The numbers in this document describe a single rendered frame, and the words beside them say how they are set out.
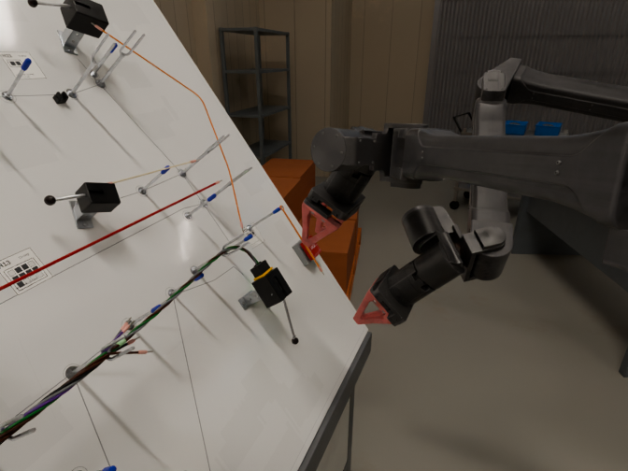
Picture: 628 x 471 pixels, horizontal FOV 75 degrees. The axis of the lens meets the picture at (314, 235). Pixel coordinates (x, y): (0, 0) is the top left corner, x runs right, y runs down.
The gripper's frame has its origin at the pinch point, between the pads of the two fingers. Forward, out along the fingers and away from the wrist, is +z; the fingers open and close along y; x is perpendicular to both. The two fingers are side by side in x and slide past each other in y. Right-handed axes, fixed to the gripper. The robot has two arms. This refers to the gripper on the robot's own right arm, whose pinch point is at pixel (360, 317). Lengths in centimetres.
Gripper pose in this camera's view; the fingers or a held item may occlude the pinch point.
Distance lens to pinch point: 72.9
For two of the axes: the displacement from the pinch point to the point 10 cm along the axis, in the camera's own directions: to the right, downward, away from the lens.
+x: 6.5, 7.6, -0.3
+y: -4.2, 3.1, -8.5
